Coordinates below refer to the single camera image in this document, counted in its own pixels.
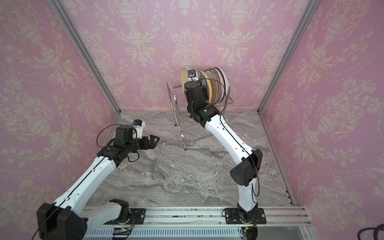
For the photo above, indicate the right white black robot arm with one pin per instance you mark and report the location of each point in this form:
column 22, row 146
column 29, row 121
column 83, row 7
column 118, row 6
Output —
column 247, row 160

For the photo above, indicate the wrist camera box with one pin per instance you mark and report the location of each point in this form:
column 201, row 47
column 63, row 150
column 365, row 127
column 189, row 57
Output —
column 139, row 127
column 192, row 75

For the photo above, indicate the aluminium front rail frame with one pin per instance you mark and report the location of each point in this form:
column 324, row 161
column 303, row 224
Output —
column 209, row 223

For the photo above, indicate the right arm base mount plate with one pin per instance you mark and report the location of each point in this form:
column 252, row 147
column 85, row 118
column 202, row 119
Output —
column 235, row 216

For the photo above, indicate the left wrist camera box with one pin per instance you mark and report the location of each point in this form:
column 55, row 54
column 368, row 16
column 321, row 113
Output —
column 139, row 127

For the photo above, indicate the aluminium corner post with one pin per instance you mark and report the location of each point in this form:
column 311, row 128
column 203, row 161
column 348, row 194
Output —
column 290, row 50
column 74, row 35

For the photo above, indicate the petal pattern plate orange rim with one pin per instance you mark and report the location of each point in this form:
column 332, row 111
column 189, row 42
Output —
column 225, row 79

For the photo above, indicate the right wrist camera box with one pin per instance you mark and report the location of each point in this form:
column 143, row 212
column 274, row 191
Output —
column 192, row 75

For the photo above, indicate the left aluminium corner post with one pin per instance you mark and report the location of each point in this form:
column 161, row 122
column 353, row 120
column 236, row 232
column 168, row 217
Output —
column 74, row 35

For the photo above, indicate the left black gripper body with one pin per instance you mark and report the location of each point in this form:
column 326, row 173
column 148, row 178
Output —
column 142, row 144

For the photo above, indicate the right aluminium corner post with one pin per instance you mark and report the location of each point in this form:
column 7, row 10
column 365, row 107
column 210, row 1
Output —
column 290, row 50

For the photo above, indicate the black object bottom right corner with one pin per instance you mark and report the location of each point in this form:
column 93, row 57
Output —
column 375, row 231

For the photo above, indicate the sunburst pattern plate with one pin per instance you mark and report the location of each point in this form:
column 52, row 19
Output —
column 221, row 91
column 214, row 80

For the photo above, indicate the yellow plate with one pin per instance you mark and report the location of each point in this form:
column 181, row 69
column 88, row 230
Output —
column 208, row 84

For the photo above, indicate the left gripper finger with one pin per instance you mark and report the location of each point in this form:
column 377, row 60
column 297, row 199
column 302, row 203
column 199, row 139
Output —
column 154, row 138
column 152, row 145

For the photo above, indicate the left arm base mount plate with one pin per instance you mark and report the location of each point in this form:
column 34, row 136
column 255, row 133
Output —
column 137, row 216

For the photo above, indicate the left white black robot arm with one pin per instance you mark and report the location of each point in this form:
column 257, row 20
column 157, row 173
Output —
column 64, row 219

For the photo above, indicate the cream plate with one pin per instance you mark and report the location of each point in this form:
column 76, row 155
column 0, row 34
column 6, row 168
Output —
column 185, row 77

